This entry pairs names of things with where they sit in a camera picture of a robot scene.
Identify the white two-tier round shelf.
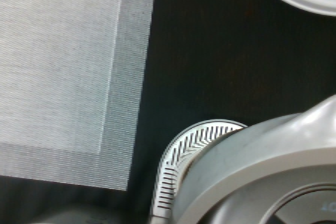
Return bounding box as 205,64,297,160
282,0,336,17

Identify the grey woven placemat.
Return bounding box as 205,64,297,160
0,0,153,190

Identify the grey coffee machine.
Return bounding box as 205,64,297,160
28,95,336,224

